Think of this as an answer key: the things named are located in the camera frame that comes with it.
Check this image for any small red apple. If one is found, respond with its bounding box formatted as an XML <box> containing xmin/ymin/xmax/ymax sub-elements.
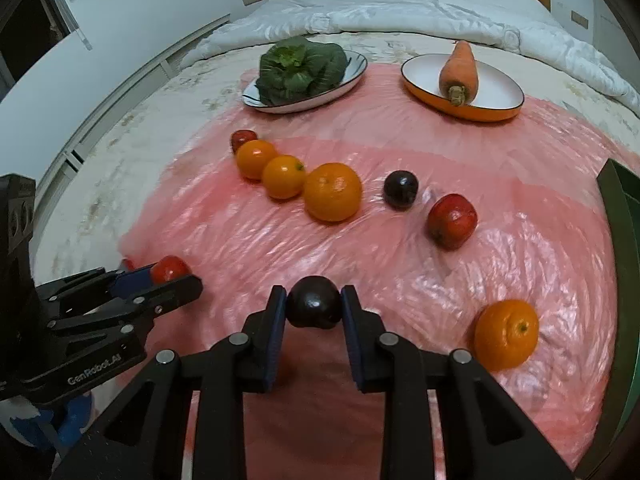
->
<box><xmin>150</xmin><ymin>255</ymin><xmax>192</xmax><ymax>285</ymax></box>

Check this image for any dark purple plum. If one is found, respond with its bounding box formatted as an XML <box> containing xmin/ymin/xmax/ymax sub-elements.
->
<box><xmin>284</xmin><ymin>275</ymin><xmax>343</xmax><ymax>330</ymax></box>

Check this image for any small orange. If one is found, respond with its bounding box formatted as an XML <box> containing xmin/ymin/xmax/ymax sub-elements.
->
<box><xmin>235</xmin><ymin>140</ymin><xmax>278</xmax><ymax>181</ymax></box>
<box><xmin>262</xmin><ymin>155</ymin><xmax>306</xmax><ymax>200</ymax></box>

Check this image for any blue gloved left hand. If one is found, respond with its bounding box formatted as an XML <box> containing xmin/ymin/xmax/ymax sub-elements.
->
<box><xmin>1</xmin><ymin>393</ymin><xmax>93</xmax><ymax>451</ymax></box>

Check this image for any floral bed sheet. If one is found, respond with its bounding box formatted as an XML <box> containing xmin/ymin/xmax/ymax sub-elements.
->
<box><xmin>32</xmin><ymin>32</ymin><xmax>639</xmax><ymax>283</ymax></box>

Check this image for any green metal tray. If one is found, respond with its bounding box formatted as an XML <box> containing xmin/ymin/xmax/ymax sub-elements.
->
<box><xmin>575</xmin><ymin>158</ymin><xmax>639</xmax><ymax>479</ymax></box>

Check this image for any small red fruit far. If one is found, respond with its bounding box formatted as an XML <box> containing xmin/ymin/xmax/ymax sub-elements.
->
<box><xmin>230</xmin><ymin>129</ymin><xmax>258</xmax><ymax>154</ymax></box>

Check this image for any pink plastic sheet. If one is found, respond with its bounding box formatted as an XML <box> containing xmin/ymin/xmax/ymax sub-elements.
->
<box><xmin>117</xmin><ymin>63</ymin><xmax>618</xmax><ymax>480</ymax></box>

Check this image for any white black-rimmed plate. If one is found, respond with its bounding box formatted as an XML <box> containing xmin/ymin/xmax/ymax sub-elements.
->
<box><xmin>242</xmin><ymin>50</ymin><xmax>369</xmax><ymax>115</ymax></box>

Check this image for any green leafy vegetable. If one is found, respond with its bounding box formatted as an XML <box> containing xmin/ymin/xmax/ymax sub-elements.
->
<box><xmin>256</xmin><ymin>37</ymin><xmax>348</xmax><ymax>106</ymax></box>

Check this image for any orange rimmed white plate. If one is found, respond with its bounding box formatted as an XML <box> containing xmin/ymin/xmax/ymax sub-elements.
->
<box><xmin>400</xmin><ymin>53</ymin><xmax>525</xmax><ymax>122</ymax></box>

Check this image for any carrot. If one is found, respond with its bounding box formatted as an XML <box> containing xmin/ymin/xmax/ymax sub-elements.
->
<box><xmin>438</xmin><ymin>40</ymin><xmax>480</xmax><ymax>106</ymax></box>

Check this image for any white duvet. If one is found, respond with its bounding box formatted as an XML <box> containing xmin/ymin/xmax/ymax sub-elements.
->
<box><xmin>180</xmin><ymin>0</ymin><xmax>639</xmax><ymax>112</ymax></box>

